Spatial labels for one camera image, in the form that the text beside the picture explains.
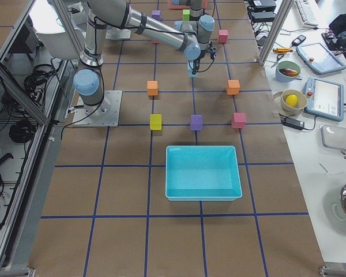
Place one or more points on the light blue block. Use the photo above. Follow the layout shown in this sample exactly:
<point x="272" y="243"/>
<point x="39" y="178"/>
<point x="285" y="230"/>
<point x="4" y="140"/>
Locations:
<point x="191" y="72"/>

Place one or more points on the orange block near arm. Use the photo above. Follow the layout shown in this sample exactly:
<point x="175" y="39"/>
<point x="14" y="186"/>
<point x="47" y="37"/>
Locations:
<point x="152" y="88"/>

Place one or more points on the pink block far side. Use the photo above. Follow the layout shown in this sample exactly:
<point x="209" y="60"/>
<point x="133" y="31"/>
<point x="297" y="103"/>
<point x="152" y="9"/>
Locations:
<point x="222" y="36"/>

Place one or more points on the pink block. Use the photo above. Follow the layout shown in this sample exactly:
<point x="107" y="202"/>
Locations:
<point x="238" y="120"/>
<point x="222" y="36"/>

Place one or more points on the orange block far side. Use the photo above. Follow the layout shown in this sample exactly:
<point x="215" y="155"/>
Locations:
<point x="233" y="87"/>

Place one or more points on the green block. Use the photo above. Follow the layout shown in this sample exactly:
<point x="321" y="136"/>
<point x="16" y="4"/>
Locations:
<point x="186" y="14"/>

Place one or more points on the near purple block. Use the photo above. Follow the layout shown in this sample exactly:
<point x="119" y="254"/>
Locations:
<point x="196" y="122"/>

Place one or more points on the purple block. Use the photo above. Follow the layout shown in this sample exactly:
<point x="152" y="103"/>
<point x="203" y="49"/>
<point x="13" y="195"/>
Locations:
<point x="196" y="122"/>
<point x="156" y="14"/>

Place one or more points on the pink plastic tray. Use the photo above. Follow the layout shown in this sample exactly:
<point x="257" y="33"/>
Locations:
<point x="186" y="4"/>

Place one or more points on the far purple block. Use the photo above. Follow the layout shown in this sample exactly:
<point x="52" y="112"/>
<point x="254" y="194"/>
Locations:
<point x="156" y="14"/>

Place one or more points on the yellow block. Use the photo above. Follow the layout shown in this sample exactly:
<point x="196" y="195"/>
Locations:
<point x="155" y="122"/>

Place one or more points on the near pink block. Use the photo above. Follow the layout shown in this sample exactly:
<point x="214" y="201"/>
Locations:
<point x="238" y="120"/>

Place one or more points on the scissors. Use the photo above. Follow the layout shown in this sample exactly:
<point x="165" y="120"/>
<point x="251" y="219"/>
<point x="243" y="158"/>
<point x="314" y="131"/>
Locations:
<point x="278" y="58"/>

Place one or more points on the blue bowl with fruit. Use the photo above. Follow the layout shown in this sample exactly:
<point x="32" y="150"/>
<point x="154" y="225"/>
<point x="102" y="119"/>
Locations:
<point x="287" y="71"/>

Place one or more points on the beige bowl with lemon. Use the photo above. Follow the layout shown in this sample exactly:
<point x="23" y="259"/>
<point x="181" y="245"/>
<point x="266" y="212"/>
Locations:
<point x="292" y="102"/>

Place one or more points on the white keyboard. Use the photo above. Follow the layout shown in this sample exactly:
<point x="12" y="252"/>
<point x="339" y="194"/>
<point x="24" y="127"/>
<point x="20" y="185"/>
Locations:
<point x="305" y="13"/>

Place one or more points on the cyan plastic tray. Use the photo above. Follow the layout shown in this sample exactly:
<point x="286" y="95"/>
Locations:
<point x="202" y="173"/>

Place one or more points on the far teach pendant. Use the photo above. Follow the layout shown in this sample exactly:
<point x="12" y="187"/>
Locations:
<point x="319" y="58"/>

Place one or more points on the teach pendant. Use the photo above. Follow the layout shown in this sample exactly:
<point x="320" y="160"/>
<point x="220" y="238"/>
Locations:
<point x="319" y="58"/>
<point x="324" y="99"/>

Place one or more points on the black power adapter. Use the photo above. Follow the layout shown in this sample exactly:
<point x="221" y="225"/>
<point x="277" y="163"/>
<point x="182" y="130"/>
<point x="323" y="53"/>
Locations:
<point x="292" y="123"/>

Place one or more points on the near teach pendant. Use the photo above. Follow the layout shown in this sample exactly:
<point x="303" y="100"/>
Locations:
<point x="324" y="99"/>

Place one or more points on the kitchen scale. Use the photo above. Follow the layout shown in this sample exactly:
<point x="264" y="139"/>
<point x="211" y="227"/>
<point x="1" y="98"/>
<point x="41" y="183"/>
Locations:
<point x="333" y="137"/>

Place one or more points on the yellow handled tool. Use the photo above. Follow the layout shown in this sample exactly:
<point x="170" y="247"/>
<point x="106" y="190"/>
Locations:
<point x="282" y="50"/>

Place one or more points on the aluminium frame post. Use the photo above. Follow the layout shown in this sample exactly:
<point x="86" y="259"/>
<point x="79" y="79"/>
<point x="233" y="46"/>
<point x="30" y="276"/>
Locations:
<point x="280" y="17"/>

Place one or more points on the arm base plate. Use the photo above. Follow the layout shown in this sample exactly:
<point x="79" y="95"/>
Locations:
<point x="106" y="115"/>
<point x="118" y="34"/>

